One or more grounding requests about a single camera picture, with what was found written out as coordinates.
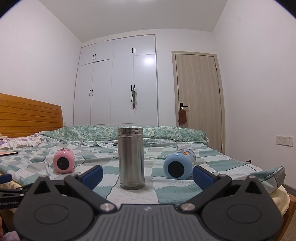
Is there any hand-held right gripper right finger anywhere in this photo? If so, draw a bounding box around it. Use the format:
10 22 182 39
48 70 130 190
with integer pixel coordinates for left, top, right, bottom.
178 165 274 212

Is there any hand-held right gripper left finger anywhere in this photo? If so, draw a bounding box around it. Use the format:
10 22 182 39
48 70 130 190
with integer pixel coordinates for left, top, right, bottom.
22 165 117 213

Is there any blue cup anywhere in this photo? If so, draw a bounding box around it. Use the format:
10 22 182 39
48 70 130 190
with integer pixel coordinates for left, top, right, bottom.
163 148 197 179

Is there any pink cup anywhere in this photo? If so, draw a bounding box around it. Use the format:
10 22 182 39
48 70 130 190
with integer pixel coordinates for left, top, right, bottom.
53 149 75 174

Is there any green checked bedsheet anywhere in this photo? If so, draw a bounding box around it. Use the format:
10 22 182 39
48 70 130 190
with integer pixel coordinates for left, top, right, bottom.
0 139 264 207

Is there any purple floral pillow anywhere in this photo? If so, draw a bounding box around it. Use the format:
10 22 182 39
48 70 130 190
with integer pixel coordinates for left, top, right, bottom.
0 135 45 151

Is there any stainless steel thermos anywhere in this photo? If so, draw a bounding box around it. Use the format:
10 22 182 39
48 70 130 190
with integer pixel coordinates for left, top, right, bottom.
117 127 145 189

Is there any green floral pillow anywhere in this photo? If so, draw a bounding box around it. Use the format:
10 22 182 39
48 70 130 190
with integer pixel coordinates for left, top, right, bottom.
143 126 209 143
37 125 119 148

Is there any brown hanging plush toy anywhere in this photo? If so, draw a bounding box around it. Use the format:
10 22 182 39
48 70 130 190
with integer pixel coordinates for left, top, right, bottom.
178 109 187 127

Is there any wooden headboard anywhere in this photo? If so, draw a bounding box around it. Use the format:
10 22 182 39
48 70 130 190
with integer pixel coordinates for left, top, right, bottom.
0 93 64 138

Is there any beige wooden door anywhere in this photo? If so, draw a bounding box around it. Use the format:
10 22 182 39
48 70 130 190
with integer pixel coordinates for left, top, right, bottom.
171 51 226 155

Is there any yellow mattress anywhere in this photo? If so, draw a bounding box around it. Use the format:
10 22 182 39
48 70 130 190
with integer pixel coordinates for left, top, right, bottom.
268 185 290 219

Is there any white wardrobe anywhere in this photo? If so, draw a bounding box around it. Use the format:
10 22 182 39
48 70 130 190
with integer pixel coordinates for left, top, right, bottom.
73 34 159 127

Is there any white wall socket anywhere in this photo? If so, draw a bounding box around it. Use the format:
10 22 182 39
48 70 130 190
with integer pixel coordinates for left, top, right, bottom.
276 135 294 147

